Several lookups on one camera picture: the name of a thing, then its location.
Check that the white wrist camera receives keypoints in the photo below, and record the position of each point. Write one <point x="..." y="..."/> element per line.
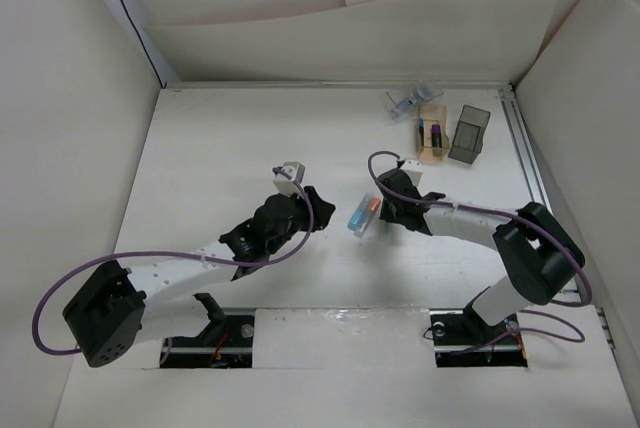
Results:
<point x="288" y="178"/>
<point x="413" y="168"/>

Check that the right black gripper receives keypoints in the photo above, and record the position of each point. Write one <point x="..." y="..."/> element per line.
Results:
<point x="386" y="213"/>

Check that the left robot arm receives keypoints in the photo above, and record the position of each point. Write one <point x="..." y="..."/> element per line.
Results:
<point x="118" y="307"/>

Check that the clear blue-capped glue pen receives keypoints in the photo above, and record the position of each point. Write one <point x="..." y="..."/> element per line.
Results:
<point x="403" y="107"/>

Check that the black purple-capped highlighter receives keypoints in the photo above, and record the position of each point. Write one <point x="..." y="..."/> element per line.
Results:
<point x="436" y="136"/>

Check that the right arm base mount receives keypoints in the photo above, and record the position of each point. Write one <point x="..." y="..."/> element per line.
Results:
<point x="460" y="342"/>

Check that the orange pastel highlighter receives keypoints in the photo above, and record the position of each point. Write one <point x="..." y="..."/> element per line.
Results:
<point x="373" y="208"/>

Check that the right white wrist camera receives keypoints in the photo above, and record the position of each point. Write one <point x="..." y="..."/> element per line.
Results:
<point x="413" y="168"/>

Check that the clear plastic container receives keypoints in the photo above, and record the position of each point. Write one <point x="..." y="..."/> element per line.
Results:
<point x="408" y="90"/>

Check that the grey smoked plastic container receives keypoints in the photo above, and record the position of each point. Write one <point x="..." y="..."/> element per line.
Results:
<point x="468" y="139"/>

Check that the light blue pastel highlighter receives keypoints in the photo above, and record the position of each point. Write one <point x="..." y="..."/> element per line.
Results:
<point x="359" y="215"/>

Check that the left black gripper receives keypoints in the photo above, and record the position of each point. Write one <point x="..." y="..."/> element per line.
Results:
<point x="322" y="209"/>

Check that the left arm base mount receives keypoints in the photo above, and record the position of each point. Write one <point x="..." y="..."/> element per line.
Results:
<point x="232" y="349"/>

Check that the black blue-capped highlighter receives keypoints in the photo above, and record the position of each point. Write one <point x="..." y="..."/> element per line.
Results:
<point x="422" y="135"/>

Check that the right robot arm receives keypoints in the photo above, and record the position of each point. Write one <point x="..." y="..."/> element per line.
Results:
<point x="538" y="256"/>

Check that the amber plastic container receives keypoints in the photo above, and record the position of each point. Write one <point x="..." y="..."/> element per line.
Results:
<point x="432" y="113"/>

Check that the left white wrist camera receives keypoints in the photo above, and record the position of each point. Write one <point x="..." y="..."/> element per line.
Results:
<point x="288" y="178"/>

